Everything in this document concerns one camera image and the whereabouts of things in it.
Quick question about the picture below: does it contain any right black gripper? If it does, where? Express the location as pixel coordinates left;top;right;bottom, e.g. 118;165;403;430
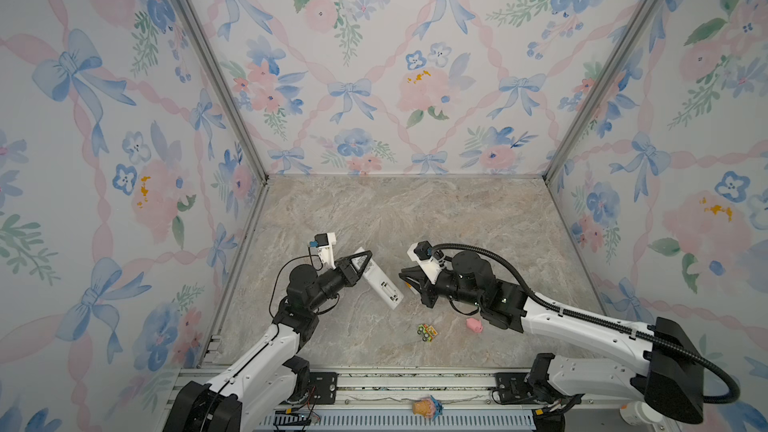
399;268;485;314

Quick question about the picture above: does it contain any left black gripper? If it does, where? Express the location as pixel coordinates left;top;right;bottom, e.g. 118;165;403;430
306;252;369;316

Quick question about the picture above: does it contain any white remote control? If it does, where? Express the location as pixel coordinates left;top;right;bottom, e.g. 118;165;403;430
355;247;404;310

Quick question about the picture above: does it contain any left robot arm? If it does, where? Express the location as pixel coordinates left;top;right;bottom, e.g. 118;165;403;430
163;250;372;431

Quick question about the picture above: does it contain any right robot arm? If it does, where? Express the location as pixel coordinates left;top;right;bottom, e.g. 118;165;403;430
399;260;705;425

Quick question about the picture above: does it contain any green yellow battery pack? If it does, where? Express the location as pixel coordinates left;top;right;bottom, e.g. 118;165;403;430
417;324;438;342

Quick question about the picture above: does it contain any pink pig toy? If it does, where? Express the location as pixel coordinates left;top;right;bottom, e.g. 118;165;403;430
466;318;484;333

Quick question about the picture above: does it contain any pink blue plush toy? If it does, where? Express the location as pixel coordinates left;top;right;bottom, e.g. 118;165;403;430
411;396;443;420

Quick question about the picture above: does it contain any small circuit board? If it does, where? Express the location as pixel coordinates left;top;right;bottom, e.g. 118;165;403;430
272;409;320;431

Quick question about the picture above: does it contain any white cup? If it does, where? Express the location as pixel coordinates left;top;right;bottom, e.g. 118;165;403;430
619;401;663;426

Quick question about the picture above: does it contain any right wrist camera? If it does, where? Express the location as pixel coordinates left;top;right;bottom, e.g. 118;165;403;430
407;241;446;284

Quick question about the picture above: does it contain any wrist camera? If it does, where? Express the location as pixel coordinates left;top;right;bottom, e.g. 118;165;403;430
407;241;446;284
309;232;337;269

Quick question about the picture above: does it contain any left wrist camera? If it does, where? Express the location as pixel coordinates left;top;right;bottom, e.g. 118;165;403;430
309;232;337;269

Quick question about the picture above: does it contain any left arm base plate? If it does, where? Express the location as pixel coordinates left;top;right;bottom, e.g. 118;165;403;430
298;372;339;405

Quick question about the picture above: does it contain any aluminium front rail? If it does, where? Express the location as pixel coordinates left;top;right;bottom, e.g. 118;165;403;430
158;365;679;432

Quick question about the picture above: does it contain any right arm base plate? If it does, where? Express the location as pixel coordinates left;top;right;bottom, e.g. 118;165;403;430
494;371;582;406

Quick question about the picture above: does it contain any black corrugated cable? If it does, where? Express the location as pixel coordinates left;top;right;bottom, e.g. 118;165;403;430
431;243;741;404

